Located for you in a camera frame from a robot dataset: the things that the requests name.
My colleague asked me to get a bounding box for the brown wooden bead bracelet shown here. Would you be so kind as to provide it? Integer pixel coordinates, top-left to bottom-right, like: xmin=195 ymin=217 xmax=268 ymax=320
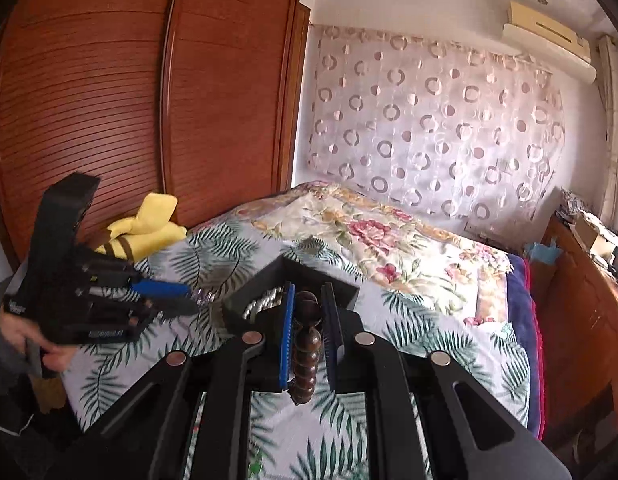
xmin=286 ymin=288 xmax=324 ymax=406

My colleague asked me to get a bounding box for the long white pearl necklace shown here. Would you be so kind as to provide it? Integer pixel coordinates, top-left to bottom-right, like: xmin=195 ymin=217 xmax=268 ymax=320
xmin=241 ymin=286 xmax=285 ymax=323

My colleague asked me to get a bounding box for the black square jewelry box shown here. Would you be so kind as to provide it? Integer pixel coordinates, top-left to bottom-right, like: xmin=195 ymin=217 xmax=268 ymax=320
xmin=221 ymin=253 xmax=361 ymax=336

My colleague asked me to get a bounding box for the person's left hand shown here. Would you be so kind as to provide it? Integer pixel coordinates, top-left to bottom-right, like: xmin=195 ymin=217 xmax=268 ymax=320
xmin=0 ymin=307 xmax=78 ymax=373

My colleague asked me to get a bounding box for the silver flower hair comb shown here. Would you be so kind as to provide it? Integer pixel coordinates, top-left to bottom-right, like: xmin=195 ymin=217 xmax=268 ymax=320
xmin=192 ymin=288 xmax=216 ymax=307

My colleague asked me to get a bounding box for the yellow plush toy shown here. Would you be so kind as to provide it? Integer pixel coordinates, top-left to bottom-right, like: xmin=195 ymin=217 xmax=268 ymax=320
xmin=95 ymin=193 xmax=187 ymax=262

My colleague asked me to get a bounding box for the palm leaf print cloth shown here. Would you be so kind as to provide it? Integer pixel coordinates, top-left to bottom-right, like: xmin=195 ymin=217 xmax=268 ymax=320
xmin=62 ymin=220 xmax=530 ymax=479

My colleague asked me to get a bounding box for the blue blanket with red trim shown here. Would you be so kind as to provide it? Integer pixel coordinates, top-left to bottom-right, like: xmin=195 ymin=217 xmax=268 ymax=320
xmin=507 ymin=254 xmax=546 ymax=440

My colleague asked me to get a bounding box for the wooden wardrobe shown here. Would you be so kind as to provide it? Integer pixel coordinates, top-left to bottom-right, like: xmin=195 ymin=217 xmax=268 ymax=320
xmin=0 ymin=0 xmax=309 ymax=266

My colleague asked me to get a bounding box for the circle-pattern sheer curtain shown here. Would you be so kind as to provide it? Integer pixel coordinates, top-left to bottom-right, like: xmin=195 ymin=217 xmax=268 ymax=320
xmin=306 ymin=25 xmax=565 ymax=230

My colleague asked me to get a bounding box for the wooden side cabinet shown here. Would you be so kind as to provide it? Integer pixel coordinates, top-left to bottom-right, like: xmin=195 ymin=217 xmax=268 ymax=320
xmin=532 ymin=217 xmax=618 ymax=443

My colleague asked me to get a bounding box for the cardboard box on cabinet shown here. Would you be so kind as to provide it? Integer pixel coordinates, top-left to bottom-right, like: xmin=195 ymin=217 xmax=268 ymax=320
xmin=571 ymin=211 xmax=618 ymax=266

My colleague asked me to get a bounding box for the wall air conditioner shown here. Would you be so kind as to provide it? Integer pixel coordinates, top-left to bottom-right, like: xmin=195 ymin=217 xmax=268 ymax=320
xmin=501 ymin=0 xmax=597 ymax=84

